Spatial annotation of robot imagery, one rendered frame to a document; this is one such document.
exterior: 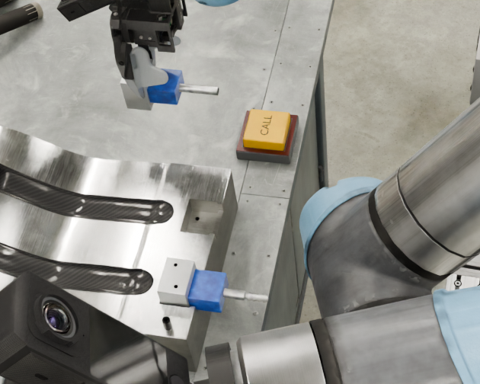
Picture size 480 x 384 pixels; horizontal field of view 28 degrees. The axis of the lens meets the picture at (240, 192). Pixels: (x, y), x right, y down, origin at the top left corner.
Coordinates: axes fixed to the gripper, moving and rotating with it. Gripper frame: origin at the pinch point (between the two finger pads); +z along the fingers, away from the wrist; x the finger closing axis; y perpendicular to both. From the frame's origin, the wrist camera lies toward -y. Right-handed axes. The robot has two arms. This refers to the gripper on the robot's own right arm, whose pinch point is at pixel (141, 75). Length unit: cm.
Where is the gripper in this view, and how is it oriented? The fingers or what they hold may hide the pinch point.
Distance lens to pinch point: 134.4
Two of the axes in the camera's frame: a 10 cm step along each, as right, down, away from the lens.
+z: 1.0, 5.9, 8.0
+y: 9.7, 1.1, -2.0
